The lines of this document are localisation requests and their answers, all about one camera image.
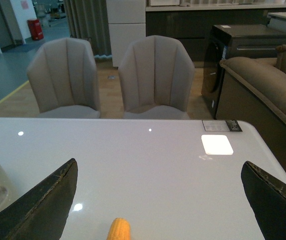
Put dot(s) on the beige upholstered chair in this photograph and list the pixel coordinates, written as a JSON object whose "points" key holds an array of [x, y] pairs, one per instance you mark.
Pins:
{"points": [[63, 78], [156, 75]]}

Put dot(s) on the yellow corn cob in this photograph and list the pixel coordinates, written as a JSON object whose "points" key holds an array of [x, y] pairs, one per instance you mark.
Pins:
{"points": [[119, 230]]}

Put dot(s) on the grey curtain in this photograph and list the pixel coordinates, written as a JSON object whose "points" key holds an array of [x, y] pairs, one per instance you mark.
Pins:
{"points": [[88, 20]]}

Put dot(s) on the black washing machine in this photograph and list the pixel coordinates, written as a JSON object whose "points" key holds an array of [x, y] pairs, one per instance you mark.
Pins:
{"points": [[234, 44]]}

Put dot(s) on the left beige upholstered chair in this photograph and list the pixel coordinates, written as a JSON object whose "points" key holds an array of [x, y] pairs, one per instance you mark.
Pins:
{"points": [[63, 78]]}

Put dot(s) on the black and white table sticker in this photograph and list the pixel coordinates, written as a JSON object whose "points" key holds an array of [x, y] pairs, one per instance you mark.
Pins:
{"points": [[221, 125]]}

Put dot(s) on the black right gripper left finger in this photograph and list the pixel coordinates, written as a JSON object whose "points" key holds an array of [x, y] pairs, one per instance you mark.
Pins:
{"points": [[41, 213]]}

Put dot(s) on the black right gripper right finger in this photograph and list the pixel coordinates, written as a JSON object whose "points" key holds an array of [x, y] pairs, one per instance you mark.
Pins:
{"points": [[267, 198]]}

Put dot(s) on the right beige upholstered chair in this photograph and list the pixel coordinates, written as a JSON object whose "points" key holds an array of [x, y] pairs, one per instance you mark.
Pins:
{"points": [[156, 75]]}

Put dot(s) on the brown sofa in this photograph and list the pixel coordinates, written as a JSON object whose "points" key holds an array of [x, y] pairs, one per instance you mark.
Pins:
{"points": [[256, 94]]}

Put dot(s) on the red box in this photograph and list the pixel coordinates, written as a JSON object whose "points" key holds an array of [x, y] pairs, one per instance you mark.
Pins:
{"points": [[35, 29]]}

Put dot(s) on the white drawer cabinet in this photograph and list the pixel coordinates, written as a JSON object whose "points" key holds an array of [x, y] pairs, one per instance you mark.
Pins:
{"points": [[127, 23]]}

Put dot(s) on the dark kitchen counter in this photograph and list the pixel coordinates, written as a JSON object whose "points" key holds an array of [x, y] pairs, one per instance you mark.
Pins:
{"points": [[192, 24]]}

